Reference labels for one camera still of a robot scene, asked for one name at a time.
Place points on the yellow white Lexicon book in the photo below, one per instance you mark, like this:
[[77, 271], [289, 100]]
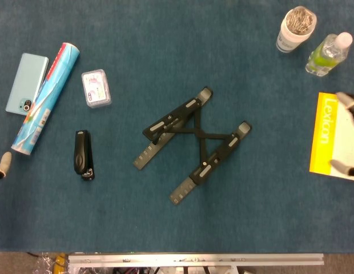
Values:
[[322, 128]]

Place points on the blue felt table cover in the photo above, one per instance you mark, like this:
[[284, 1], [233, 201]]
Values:
[[177, 222]]

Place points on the white cup of paper clips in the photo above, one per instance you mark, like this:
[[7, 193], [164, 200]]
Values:
[[294, 31]]

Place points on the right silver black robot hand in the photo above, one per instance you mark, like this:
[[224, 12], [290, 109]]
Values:
[[344, 97]]

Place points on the black stapler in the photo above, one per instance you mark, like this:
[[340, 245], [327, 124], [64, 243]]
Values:
[[81, 151]]

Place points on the clear bottle green label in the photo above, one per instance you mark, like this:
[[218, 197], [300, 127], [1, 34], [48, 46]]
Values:
[[325, 57]]

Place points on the clear plastic bag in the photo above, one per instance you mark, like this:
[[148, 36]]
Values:
[[44, 264]]

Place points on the small yellow object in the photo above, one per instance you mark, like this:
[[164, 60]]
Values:
[[60, 260]]

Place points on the blue cling film roll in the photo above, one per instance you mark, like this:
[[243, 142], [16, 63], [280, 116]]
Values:
[[55, 82]]

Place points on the black folding laptop stand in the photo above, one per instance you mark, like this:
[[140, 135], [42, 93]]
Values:
[[197, 132]]

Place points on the aluminium profile rail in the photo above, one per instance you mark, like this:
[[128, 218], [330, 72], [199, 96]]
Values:
[[194, 259]]

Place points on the small clear plastic box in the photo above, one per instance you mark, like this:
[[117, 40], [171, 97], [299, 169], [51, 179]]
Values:
[[96, 88]]

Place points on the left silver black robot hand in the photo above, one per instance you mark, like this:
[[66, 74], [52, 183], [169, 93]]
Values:
[[5, 160]]

